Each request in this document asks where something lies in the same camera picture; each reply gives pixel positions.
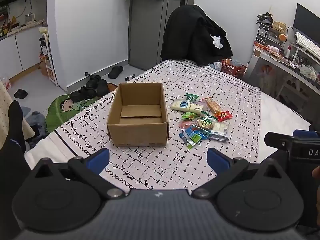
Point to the grey fluffy rug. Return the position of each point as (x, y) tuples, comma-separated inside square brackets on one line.
[(37, 122)]

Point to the black slipper by door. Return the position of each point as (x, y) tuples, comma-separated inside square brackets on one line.
[(115, 72)]

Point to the orange cracker packet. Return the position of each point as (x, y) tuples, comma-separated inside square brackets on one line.
[(212, 105)]

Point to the white keyboard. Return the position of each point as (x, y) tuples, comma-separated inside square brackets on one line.
[(307, 43)]

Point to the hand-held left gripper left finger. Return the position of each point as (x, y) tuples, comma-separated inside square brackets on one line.
[(100, 158)]

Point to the clear white snack packet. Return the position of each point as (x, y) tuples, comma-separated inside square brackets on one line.
[(220, 130)]

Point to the black white sneaker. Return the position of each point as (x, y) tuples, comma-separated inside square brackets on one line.
[(130, 77)]

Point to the grey door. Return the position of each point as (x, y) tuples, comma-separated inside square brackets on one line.
[(150, 30)]

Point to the black computer monitor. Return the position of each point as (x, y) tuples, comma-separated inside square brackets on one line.
[(306, 20)]

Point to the small green snack packet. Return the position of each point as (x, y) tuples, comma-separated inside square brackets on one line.
[(188, 116), (191, 96)]

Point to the white kettle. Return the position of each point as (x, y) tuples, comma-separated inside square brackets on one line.
[(29, 18)]

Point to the white desk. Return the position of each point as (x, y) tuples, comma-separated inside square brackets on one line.
[(272, 58)]

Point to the pink sausage packet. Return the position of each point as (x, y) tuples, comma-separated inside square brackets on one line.
[(185, 124)]

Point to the cardboard box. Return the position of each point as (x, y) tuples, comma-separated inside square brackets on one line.
[(137, 132)]

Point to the pile of black shoes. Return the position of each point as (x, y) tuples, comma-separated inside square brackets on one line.
[(92, 87)]

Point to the red snack packet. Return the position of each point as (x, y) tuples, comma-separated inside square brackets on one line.
[(223, 115)]

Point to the dotted tablecloth table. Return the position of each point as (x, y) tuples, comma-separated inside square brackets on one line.
[(7, 120)]

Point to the wicker basket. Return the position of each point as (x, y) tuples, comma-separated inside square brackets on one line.
[(279, 26)]

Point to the red plastic basket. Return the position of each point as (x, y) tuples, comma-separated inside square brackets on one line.
[(232, 68)]

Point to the orange round toy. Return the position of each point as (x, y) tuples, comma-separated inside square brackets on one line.
[(283, 37)]

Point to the white bed sheet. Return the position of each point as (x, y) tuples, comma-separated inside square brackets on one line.
[(280, 115)]

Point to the white rolling rack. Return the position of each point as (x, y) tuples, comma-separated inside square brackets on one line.
[(47, 55)]

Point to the person's right hand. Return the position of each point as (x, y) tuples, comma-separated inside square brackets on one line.
[(317, 173)]

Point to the grey drawer organizer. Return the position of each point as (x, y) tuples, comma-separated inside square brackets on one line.
[(263, 33)]

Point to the long white bread packet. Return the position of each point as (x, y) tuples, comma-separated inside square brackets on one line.
[(186, 105)]

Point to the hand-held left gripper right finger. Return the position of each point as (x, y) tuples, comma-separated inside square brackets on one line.
[(217, 160)]

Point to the green white biscuit packet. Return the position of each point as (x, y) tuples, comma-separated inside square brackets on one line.
[(205, 122)]

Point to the green cartoon rug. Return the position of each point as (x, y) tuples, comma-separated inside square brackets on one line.
[(62, 112)]

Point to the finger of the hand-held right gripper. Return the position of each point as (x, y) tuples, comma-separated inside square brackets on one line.
[(277, 140), (306, 133)]

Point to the black jacket on chair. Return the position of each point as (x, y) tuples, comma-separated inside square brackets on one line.
[(192, 35)]

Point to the person's leg in black sock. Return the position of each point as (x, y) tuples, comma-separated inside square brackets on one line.
[(15, 130)]

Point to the white kitchen cabinet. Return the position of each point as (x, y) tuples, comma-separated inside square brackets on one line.
[(25, 50)]

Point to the long green snack packet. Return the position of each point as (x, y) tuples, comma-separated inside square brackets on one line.
[(188, 140)]

